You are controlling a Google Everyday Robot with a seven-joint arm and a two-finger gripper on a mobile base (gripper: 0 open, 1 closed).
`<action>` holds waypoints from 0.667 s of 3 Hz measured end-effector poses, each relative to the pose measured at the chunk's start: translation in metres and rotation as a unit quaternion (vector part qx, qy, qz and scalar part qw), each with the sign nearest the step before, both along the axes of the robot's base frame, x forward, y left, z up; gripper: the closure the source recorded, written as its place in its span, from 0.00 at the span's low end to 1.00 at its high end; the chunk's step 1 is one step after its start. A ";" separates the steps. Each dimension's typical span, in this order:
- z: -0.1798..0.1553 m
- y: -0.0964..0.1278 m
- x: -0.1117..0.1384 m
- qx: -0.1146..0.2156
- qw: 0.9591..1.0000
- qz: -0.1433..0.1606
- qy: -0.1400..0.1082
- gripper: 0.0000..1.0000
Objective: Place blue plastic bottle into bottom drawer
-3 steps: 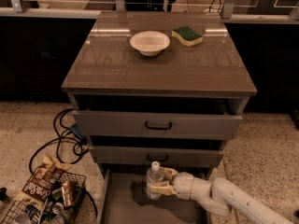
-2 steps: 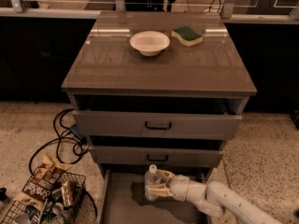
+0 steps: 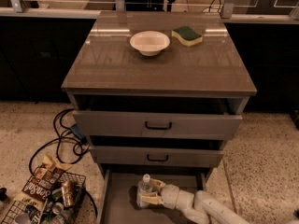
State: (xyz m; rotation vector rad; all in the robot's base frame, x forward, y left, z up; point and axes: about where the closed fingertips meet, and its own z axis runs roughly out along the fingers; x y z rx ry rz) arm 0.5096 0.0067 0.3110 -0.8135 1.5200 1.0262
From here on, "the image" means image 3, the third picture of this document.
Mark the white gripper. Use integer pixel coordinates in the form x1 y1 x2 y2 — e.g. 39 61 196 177
140 178 179 209

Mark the clear plastic water bottle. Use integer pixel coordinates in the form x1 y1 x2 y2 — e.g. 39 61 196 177
136 174 153 208

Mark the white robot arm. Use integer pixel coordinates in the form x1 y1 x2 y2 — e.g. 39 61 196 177
136 175 250 224

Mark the bottom grey drawer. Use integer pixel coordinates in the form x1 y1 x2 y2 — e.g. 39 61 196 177
97 165 209 224

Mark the grey drawer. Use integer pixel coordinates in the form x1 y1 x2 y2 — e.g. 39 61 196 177
90 146 223 168
97 165 209 224
73 111 242 140

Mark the middle grey drawer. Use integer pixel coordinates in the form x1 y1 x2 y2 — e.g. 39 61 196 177
90 146 223 168

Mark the top grey drawer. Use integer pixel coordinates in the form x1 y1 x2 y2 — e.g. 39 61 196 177
73 111 242 140

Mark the grey drawer cabinet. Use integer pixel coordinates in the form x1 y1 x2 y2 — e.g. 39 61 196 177
61 10 258 224

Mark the copper drink can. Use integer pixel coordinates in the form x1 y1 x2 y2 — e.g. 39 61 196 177
61 180 76 208

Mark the silver tin can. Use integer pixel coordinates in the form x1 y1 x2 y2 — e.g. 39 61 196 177
51 203 64 215

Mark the blue power plug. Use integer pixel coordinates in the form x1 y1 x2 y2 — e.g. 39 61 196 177
70 124 86 142

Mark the brown snack bag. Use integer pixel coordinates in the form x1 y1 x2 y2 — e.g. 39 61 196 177
14 154 72 211

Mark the white ceramic bowl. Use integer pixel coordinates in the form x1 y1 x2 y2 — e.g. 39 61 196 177
130 31 170 56

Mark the dark object at left edge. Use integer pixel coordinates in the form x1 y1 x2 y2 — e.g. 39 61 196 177
0 188 7 202

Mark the green yellow sponge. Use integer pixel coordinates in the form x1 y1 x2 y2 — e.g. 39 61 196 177
171 26 203 47

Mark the black wire basket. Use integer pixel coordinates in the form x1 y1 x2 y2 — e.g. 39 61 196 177
1 173 85 224

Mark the black floor cable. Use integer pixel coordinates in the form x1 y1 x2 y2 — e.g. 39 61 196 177
28 108 99 217

